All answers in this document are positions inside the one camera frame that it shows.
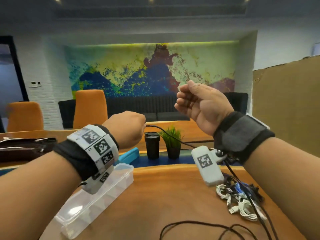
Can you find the person's left hand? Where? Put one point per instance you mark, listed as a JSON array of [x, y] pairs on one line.
[[127, 129]]

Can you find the person's right hand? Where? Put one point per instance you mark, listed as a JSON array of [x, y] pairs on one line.
[[207, 107]]

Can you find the clear plastic organizer box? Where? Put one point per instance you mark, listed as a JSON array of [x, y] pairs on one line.
[[100, 204]]

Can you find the person's right forearm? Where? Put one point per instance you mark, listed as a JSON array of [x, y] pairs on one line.
[[287, 184]]

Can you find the black sofa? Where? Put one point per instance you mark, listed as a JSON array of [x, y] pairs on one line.
[[140, 104]]

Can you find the black cylinder pot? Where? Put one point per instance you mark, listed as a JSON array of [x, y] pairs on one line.
[[152, 147]]

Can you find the tall orange chair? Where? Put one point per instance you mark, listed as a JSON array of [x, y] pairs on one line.
[[90, 109]]

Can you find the black right wristband with marker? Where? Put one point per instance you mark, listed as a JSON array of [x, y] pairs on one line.
[[240, 137]]

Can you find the green potted plant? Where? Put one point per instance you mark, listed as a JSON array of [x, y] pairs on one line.
[[173, 152]]

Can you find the black left wristband with markers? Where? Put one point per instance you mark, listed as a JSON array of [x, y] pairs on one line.
[[75, 157]]

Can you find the brown cardboard sheet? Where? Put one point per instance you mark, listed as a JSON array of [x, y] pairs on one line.
[[287, 102]]

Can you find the dark brown leather case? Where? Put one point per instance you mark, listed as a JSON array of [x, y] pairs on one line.
[[22, 153]]

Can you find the colourful abstract wall painting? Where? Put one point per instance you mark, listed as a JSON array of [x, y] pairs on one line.
[[112, 67]]

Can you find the white wall switch panel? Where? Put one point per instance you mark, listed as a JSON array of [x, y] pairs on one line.
[[35, 84]]

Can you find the black door frame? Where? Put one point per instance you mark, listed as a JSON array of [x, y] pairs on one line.
[[18, 67]]

